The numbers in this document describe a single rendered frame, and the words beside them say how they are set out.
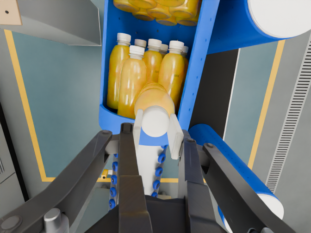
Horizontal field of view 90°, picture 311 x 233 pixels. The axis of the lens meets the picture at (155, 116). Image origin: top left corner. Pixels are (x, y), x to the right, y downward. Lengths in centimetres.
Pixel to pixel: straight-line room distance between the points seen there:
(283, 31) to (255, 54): 118
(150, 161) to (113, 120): 43
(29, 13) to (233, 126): 182
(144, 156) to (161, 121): 57
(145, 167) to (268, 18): 74
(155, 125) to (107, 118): 22
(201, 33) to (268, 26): 31
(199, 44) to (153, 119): 24
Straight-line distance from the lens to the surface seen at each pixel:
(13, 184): 243
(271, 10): 66
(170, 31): 62
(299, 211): 318
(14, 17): 73
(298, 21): 71
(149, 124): 21
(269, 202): 96
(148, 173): 83
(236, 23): 71
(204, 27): 41
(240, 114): 190
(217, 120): 165
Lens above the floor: 158
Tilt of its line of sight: 72 degrees down
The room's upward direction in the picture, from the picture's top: 177 degrees clockwise
